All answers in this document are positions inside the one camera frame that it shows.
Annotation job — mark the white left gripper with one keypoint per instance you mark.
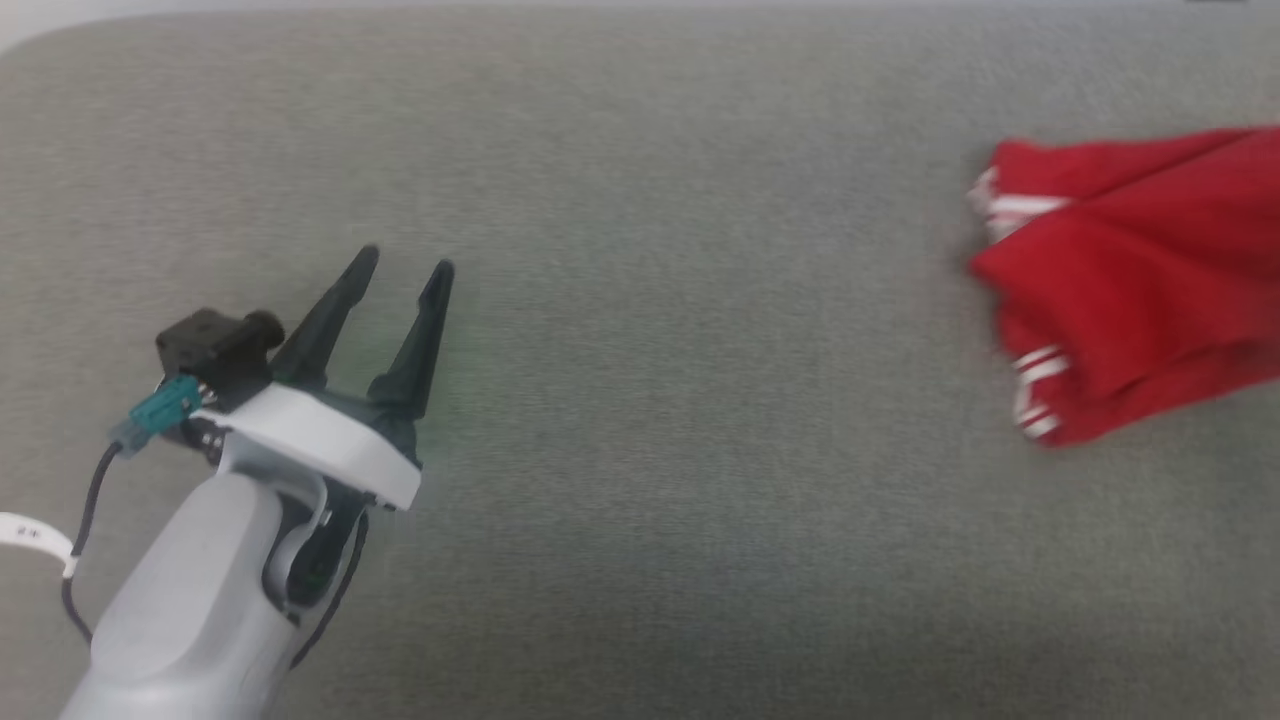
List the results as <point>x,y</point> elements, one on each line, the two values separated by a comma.
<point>310,440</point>

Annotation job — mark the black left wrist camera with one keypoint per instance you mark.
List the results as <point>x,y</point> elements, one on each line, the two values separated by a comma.
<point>215,345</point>

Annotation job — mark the red and white garment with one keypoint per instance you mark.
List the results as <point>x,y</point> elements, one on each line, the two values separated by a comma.
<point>1130,290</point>

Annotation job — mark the grey fabric sofa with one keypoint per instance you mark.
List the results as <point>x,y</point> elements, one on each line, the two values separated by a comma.
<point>650,400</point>

